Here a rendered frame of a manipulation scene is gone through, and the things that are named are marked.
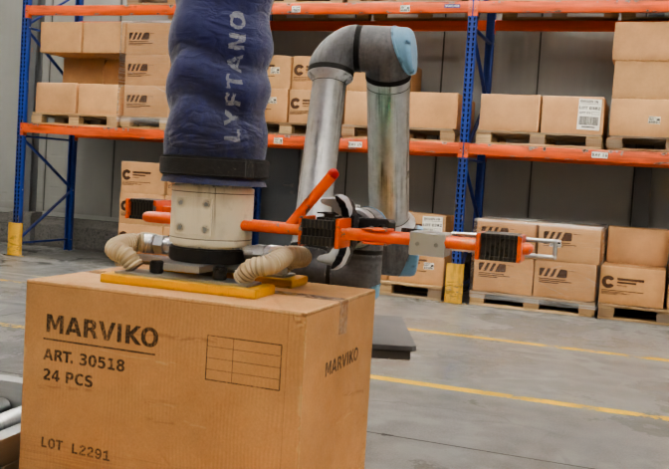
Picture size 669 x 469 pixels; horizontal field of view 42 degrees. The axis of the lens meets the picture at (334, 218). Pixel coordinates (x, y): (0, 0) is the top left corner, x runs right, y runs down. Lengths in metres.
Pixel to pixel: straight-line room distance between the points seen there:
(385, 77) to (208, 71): 0.58
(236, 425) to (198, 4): 0.81
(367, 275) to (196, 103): 0.58
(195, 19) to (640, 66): 7.27
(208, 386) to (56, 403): 0.34
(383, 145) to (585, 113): 6.55
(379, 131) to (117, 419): 0.99
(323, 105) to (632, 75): 6.79
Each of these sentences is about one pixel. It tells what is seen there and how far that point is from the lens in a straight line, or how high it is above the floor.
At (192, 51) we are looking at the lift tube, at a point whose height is 1.41.
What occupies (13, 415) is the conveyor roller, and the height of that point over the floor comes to 0.54.
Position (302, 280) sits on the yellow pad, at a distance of 1.88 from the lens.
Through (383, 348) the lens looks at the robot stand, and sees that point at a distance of 2.33.
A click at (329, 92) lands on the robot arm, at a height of 1.39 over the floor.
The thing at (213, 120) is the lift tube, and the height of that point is 1.28.
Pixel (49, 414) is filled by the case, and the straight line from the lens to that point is 1.84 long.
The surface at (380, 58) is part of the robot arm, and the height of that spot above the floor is 1.48.
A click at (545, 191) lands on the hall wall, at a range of 10.04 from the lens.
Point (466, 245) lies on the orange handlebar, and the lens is 1.64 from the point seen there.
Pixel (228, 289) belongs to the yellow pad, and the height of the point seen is 0.96.
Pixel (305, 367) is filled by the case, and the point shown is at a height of 0.85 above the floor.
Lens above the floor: 1.18
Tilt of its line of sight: 3 degrees down
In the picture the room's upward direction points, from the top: 4 degrees clockwise
